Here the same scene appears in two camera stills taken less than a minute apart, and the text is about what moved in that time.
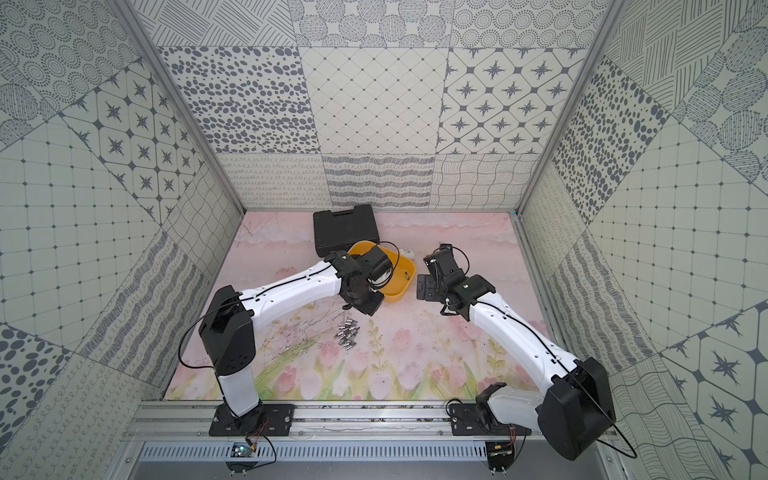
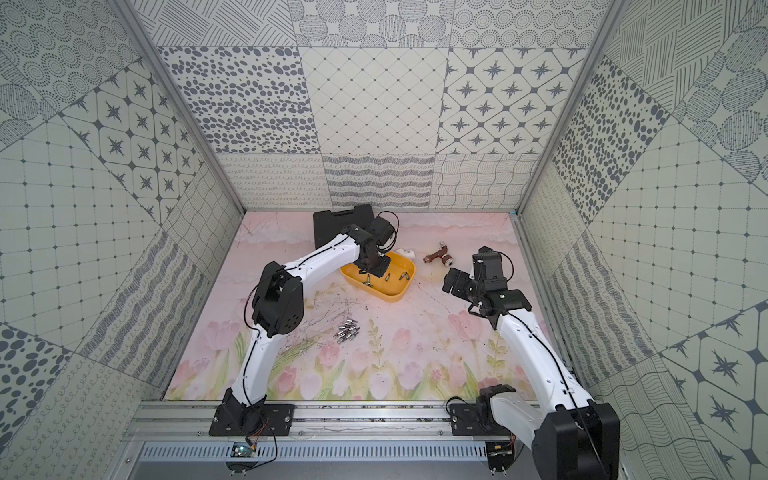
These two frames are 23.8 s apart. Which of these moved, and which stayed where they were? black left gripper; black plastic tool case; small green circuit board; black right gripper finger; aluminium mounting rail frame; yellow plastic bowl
Moved: black left gripper; black right gripper finger
Stayed: yellow plastic bowl; aluminium mounting rail frame; small green circuit board; black plastic tool case
